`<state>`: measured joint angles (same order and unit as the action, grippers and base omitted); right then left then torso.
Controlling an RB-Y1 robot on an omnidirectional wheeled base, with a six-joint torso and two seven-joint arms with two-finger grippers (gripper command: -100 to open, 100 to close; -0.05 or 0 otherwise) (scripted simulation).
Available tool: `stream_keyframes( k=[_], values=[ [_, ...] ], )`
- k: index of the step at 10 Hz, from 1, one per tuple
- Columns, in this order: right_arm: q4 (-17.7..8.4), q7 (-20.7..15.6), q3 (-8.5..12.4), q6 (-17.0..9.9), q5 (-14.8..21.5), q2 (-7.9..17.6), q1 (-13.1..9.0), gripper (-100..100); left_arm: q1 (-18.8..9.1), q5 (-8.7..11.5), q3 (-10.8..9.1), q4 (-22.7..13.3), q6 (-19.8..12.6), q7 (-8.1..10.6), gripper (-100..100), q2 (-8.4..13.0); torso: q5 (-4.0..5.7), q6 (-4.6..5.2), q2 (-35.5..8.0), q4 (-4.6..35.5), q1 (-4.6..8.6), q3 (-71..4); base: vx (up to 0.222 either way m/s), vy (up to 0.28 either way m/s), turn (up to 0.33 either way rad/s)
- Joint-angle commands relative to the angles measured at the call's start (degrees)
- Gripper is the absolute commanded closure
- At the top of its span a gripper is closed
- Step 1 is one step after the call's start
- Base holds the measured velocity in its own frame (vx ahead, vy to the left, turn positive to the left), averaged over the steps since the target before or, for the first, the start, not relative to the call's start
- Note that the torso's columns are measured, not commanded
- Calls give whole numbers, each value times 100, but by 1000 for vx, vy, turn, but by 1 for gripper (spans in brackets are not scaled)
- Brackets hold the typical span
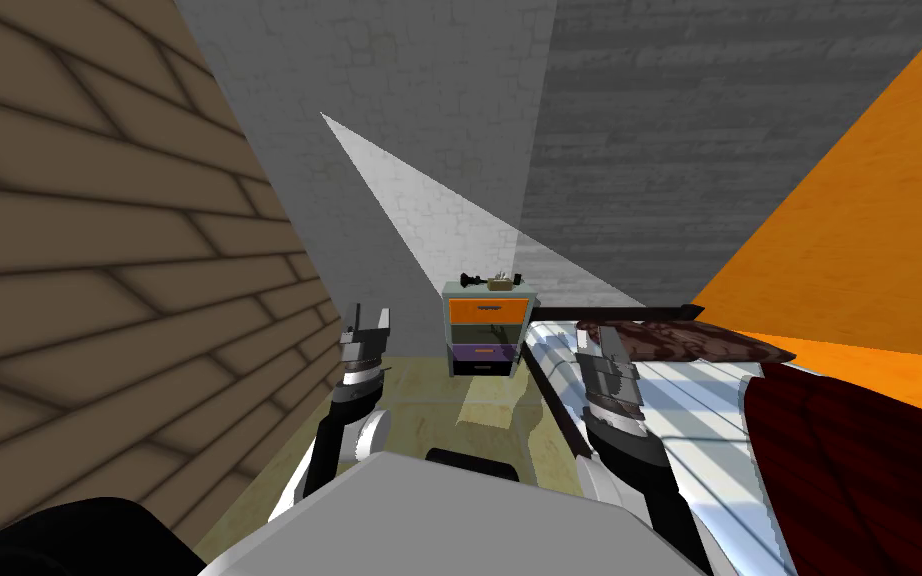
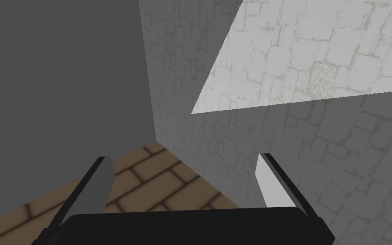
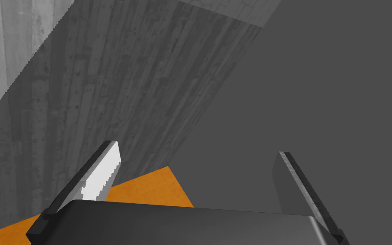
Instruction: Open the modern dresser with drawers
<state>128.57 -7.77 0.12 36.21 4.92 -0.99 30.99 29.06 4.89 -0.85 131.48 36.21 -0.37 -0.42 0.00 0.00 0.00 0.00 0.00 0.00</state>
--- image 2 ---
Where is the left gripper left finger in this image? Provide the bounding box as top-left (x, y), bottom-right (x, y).
top-left (49, 156), bottom-right (116, 229)

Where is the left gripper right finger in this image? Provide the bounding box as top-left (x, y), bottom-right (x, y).
top-left (255, 153), bottom-right (319, 218)

